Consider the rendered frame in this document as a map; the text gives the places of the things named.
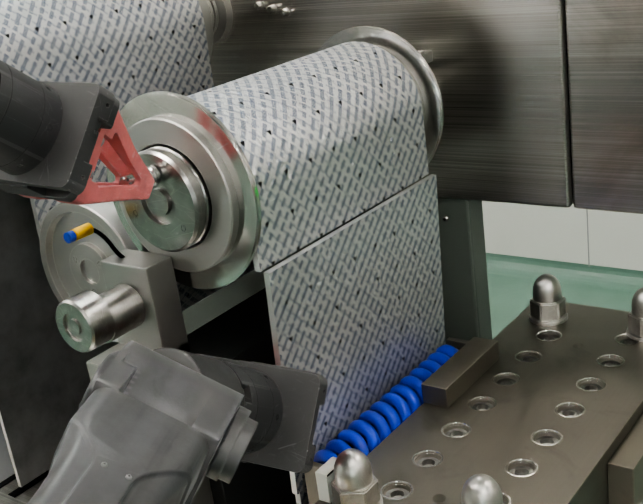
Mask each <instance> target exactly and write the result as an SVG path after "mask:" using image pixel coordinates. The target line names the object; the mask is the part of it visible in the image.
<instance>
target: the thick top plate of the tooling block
mask: <svg viewBox="0 0 643 504"><path fill-rule="evenodd" d="M566 312H567V313H568V320H567V321H566V322H564V323H562V324H559V325H555V326H540V325H536V324H533V323H532V322H531V321H530V320H529V315H530V305H529V306H528V307H527V308H526V309H525V310H524V311H522V312H521V313H520V314H519V315H518V316H517V317H516V318H515V319H514V320H513V321H512V322H511V323H509V324H508V325H507V326H506V327H505V328H504V329H503V330H502V331H501V332H500V333H499V334H498V335H497V336H495V337H494V338H493V339H492V340H496V341H498V347H499V359H498V360H497V361H496V362H495V363H494V364H493V365H492V366H491V367H490V368H489V369H488V370H487V371H486V372H485V373H484V374H483V375H482V376H481V377H479V378H478V379H477V380H476V381H475V382H474V383H473V384H472V385H471V386H470V387H469V388H468V389H467V390H466V391H465V392H464V393H463V394H462V395H461V396H460V397H459V398H458V399H457V400H456V401H455V402H454V403H453V404H452V405H451V406H450V407H449V408H445V407H441V406H436V405H432V404H428V403H423V404H422V405H421V406H420V407H419V408H418V409H417V410H415V411H414V412H413V413H412V414H411V415H410V416H409V417H408V418H407V419H406V420H405V421H404V422H402V423H401V424H400V425H399V426H398V427H397V428H396V429H395V430H394V431H393V432H392V433H391V434H390V435H388V436H387V437H386V438H385V439H384V440H383V441H382V442H381V443H380V444H379V445H378V446H377V447H375V448H374V449H373V450H372V451H371V452H370V453H369V454H368V455H367V457H368V459H369V461H370V464H371V467H372V474H373V475H374V476H375V477H376V478H377V479H378V483H379V490H380V494H381V496H382V498H383V504H462V503H461V493H462V488H463V486H464V484H465V482H466V481H467V480H468V479H469V478H470V477H471V476H473V475H475V474H486V475H488V476H490V477H492V478H493V479H494V480H495V481H496V482H497V483H498V485H499V487H500V489H501V491H502V496H503V503H504V504H609V496H608V465H607V463H608V462H609V460H610V459H611V457H612V456H613V454H614V453H615V452H616V450H617V449H618V447H619V446H620V445H621V443H622V442H623V440H624V439H625V438H626V436H627V435H628V433H629V432H630V431H631V429H632V428H633V426H634V425H635V424H636V422H637V421H638V419H639V418H640V416H641V415H642V414H643V342H641V341H635V340H633V339H631V338H629V337H628V336H627V334H626V330H627V328H628V313H629V312H630V311H624V310H617V309H610V308H603V307H596V306H589V305H582V304H575V303H568V302H566Z"/></svg>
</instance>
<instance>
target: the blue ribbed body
mask: <svg viewBox="0 0 643 504"><path fill-rule="evenodd" d="M459 350H460V349H459V348H455V347H453V346H451V345H447V344H445V345H441V346H440V347H438V348H437V349H436V351H435V352H434V353H432V354H430V355H429V356H428V357H427V360H424V361H422V362H421V363H420V364H419V365H418V367H417V368H415V369H413V370H411V371H410V373H409V375H408V376H405V377H404V378H402V379H401V380H400V382H399V384H396V385H395V386H393V387H392V388H391V389H390V392H388V393H385V394H384V395H382V396H381V398H380V401H377V402H375V403H373V404H372V405H371V406H370V409H369V410H366V411H364V412H363V413H361V415H360V416H359V420H354V421H352V422H351V423H350V424H349V426H348V429H344V430H342V431H341V432H339V434H338V435H337V439H332V440H330V441H329V442H328V443H327V444H326V447H325V449H321V450H319V451H318V452H316V453H315V455H314V462H318V463H321V464H325V463H326V462H327V461H328V460H329V459H330V458H331V457H336V458H337V457H338V455H339V454H340V453H341V452H342V451H344V450H346V449H349V448H355V449H358V450H360V451H362V452H363V453H364V454H365V455H366V456H367V455H368V454H369V453H370V452H371V451H372V450H373V449H374V448H375V447H377V446H378V445H379V444H380V443H381V442H382V441H383V440H384V439H385V438H386V437H387V436H388V435H390V434H391V433H392V432H393V431H394V430H395V429H396V428H397V427H398V426H399V425H400V424H401V423H402V422H404V421H405V420H406V419H407V418H408V417H409V416H410V415H411V414H412V413H413V412H414V411H415V410H417V409H418V408H419V407H420V406H421V405H422V404H423V403H424V402H423V395H422V386H421V384H422V383H423V382H424V381H425V380H426V379H428V378H429V377H430V376H431V375H432V374H433V373H434V372H435V371H437V370H438V369H439V368H440V367H441V366H442V365H443V364H444V363H445V362H447V361H448V360H449V359H450V358H451V357H452V356H453V355H454V354H456V353H457V352H458V351H459Z"/></svg>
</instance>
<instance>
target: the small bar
mask: <svg viewBox="0 0 643 504"><path fill-rule="evenodd" d="M498 359H499V347H498V341H496V340H491V339H485V338H479V337H473V338H472V339H471V340H470V341H469V342H468V343H467V344H466V345H464V346H463V347H462V348H461V349H460V350H459V351H458V352H457V353H456V354H454V355H453V356H452V357H451V358H450V359H449V360H448V361H447V362H445V363H444V364H443V365H442V366H441V367H440V368H439V369H438V370H437V371H435V372H434V373H433V374H432V375H431V376H430V377H429V378H428V379H426V380H425V381H424V382H423V383H422V384H421V386H422V395H423V402H424V403H428V404H432V405H436V406H441V407H445V408H449V407H450V406H451V405H452V404H453V403H454V402H455V401H456V400H457V399H458V398H459V397H460V396H461V395H462V394H463V393H464V392H465V391H466V390H467V389H468V388H469V387H470V386H471V385H472V384H473V383H474V382H475V381H476V380H477V379H478V378H479V377H481V376H482V375H483V374H484V373H485V372H486V371H487V370H488V369H489V368H490V367H491V366H492V365H493V364H494V363H495V362H496V361H497V360H498Z"/></svg>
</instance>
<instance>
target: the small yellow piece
mask: <svg viewBox="0 0 643 504"><path fill-rule="evenodd" d="M93 233H95V234H97V235H98V236H100V237H101V238H102V239H103V240H104V241H105V242H106V243H107V244H108V245H109V247H110V248H111V249H112V251H113V252H114V253H115V254H116V255H117V256H118V257H119V258H125V256H124V255H123V254H122V253H121V252H119V251H118V249H117V248H116V247H115V246H114V244H113V243H112V242H111V241H110V239H109V238H108V237H107V236H106V235H105V234H103V233H102V232H101V231H99V230H98V229H96V228H93V226H92V225H91V224H90V223H85V224H83V225H81V226H78V227H76V228H74V229H72V230H70V231H68V232H66V233H64V236H63V237H64V240H65V242H67V243H69V244H70V243H72V242H74V241H78V240H80V239H82V238H84V237H87V236H89V235H91V234H93Z"/></svg>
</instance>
